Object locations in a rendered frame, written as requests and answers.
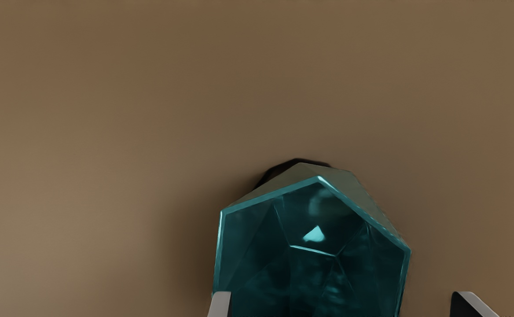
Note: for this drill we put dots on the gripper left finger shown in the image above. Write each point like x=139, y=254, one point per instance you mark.
x=220, y=306

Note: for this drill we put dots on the teal faceted mug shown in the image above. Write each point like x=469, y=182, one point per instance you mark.
x=310, y=246

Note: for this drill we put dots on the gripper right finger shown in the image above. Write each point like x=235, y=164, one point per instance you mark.
x=466, y=307

